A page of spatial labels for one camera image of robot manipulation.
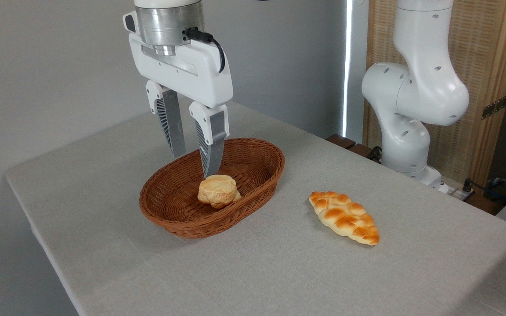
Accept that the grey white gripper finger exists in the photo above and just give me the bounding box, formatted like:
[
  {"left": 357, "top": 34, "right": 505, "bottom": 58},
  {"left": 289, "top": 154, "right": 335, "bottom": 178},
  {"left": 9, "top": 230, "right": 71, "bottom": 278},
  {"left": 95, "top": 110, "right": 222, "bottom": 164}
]
[
  {"left": 189, "top": 102, "right": 230, "bottom": 179},
  {"left": 146, "top": 80, "right": 187, "bottom": 159}
]

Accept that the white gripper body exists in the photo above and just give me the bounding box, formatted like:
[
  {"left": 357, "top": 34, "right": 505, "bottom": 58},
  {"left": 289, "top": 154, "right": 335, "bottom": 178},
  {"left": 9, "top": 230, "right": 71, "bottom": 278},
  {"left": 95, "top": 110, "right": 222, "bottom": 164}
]
[{"left": 123, "top": 12, "right": 234, "bottom": 109}]

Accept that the golden braided bread loaf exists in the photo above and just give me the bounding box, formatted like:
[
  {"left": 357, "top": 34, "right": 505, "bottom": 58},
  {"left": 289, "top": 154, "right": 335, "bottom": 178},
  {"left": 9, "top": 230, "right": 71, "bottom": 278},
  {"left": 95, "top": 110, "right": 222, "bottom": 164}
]
[{"left": 309, "top": 191, "right": 380, "bottom": 246}]

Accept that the pale round bread bun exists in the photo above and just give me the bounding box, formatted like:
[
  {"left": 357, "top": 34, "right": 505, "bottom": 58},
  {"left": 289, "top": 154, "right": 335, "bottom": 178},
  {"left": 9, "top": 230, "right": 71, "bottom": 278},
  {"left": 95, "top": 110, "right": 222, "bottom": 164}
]
[{"left": 197, "top": 175, "right": 242, "bottom": 209}]

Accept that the brown wicker basket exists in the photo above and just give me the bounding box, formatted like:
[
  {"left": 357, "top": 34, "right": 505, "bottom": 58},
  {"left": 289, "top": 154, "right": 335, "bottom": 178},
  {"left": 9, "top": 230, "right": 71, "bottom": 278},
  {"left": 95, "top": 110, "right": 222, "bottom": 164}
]
[{"left": 139, "top": 138, "right": 286, "bottom": 239}]

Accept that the dark wooden block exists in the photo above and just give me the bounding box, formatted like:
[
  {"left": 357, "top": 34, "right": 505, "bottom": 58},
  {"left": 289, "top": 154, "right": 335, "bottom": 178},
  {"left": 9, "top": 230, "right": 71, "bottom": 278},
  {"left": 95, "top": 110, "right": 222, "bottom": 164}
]
[
  {"left": 326, "top": 134, "right": 356, "bottom": 150},
  {"left": 349, "top": 144, "right": 375, "bottom": 160}
]

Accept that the grey tablecloth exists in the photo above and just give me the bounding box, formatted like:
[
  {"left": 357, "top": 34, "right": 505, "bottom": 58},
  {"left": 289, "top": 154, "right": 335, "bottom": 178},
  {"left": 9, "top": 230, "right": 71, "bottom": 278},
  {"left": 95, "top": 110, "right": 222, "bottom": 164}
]
[{"left": 5, "top": 101, "right": 506, "bottom": 316}]

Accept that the white power strip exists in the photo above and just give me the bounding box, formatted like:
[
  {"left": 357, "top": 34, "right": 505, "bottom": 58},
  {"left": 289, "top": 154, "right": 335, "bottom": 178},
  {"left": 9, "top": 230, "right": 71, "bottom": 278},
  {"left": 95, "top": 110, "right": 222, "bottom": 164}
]
[{"left": 448, "top": 178, "right": 476, "bottom": 203}]

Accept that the woven wooden folding screen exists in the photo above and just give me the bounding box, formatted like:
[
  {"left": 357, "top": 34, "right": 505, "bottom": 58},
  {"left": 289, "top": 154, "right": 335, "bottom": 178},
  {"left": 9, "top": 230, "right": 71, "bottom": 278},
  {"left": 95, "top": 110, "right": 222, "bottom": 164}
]
[{"left": 363, "top": 0, "right": 506, "bottom": 187}]

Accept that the brass hinge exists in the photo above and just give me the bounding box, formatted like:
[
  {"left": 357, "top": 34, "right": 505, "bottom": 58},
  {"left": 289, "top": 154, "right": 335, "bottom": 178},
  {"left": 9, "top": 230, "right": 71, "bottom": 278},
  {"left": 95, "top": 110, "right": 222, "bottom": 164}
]
[{"left": 481, "top": 94, "right": 506, "bottom": 120}]

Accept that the brown wooden board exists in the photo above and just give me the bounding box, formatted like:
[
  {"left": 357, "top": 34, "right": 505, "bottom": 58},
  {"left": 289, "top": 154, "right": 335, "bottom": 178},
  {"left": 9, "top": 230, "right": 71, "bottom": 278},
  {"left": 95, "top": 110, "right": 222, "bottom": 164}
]
[{"left": 466, "top": 193, "right": 506, "bottom": 216}]

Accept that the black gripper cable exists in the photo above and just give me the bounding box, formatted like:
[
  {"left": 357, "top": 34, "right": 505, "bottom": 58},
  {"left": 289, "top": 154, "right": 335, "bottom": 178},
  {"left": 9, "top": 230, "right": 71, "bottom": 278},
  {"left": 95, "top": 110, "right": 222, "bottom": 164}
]
[{"left": 184, "top": 28, "right": 226, "bottom": 73}]

